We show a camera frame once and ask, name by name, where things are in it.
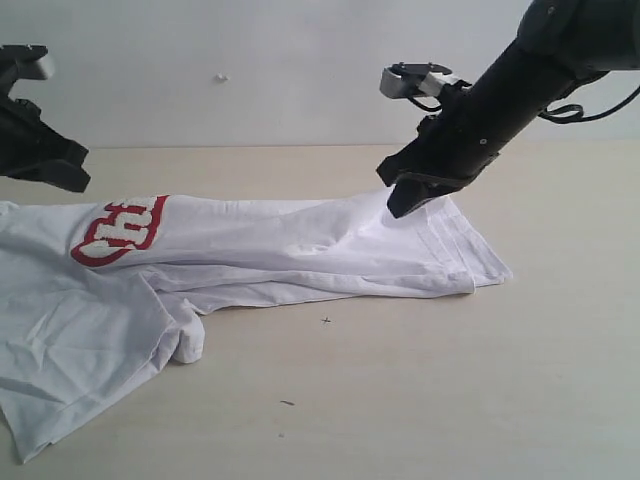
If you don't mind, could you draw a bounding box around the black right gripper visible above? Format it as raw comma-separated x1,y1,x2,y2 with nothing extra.
376,79,545,218

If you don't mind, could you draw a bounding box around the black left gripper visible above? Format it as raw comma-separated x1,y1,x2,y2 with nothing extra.
1,95,91,193

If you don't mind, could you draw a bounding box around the white t-shirt red lettering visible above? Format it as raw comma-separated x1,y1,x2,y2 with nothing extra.
1,191,511,463

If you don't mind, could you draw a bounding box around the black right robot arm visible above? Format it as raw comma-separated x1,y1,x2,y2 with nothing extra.
377,1,639,218

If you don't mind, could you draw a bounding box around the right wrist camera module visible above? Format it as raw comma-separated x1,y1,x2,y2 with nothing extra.
379,62,471,100

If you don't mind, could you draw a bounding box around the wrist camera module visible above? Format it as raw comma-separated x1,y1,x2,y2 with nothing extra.
379,62,471,100
0,44,55,97

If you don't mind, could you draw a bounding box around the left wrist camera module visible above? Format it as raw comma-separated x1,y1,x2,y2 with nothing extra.
0,44,55,97

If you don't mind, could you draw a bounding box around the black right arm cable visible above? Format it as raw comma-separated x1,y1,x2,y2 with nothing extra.
537,82,640,123

